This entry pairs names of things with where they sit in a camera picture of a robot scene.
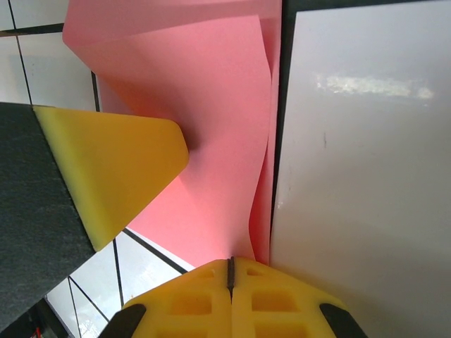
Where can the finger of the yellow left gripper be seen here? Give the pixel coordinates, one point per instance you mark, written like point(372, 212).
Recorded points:
point(112, 165)

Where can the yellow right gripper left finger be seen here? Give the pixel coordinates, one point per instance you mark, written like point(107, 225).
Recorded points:
point(183, 303)

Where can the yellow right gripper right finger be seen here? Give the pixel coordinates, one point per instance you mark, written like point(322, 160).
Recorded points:
point(278, 303)

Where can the pink paper sheet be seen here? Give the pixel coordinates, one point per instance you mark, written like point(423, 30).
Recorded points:
point(218, 105)

